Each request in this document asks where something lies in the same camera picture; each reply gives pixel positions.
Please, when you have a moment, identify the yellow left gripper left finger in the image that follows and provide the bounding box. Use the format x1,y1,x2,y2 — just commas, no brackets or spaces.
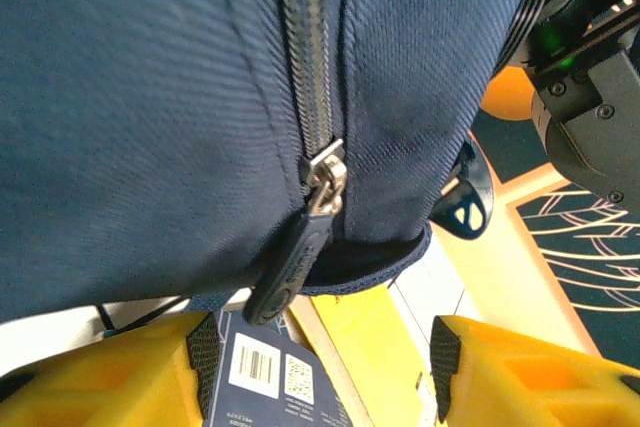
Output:
0,311,221,427

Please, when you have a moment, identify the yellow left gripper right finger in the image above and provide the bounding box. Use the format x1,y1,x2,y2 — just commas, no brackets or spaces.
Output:
430,315,640,427

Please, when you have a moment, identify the yellow book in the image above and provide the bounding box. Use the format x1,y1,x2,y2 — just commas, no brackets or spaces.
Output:
309,284,436,427

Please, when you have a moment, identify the large blue book with barcodes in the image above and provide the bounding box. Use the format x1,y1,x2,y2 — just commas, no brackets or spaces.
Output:
207,309,351,427

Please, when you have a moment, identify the navy blue backpack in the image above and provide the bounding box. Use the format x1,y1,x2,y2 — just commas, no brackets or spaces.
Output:
0,0,544,326

